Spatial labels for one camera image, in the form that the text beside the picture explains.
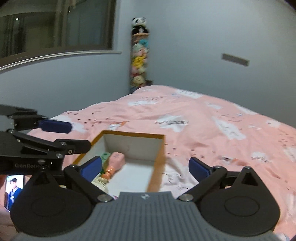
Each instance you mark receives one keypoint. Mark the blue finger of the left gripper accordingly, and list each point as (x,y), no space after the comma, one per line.
(55,126)

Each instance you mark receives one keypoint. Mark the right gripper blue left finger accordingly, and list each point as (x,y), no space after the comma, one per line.
(91,168)

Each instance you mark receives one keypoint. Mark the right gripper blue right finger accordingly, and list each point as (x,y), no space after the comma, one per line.
(198,169)

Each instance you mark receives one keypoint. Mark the white cloth tea pouch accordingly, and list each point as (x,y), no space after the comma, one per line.
(101,183)

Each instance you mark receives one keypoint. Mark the dark window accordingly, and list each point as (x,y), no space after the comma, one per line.
(36,30)

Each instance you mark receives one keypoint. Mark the grey wall vent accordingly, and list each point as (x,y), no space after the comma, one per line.
(235,59)

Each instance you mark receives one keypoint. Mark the plush toy column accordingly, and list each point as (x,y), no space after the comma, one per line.
(139,53)

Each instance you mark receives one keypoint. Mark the pink patterned bed cover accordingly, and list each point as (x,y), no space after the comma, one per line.
(250,194)

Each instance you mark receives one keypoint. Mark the pink tube bottle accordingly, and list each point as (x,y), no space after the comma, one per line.
(115,163)

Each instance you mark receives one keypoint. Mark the orange cardboard box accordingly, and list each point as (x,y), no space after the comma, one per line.
(144,160)

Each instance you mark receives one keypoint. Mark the green dotted bottle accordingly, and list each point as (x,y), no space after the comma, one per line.
(104,157)

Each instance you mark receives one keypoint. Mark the phone screen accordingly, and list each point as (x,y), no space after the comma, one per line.
(14,185)

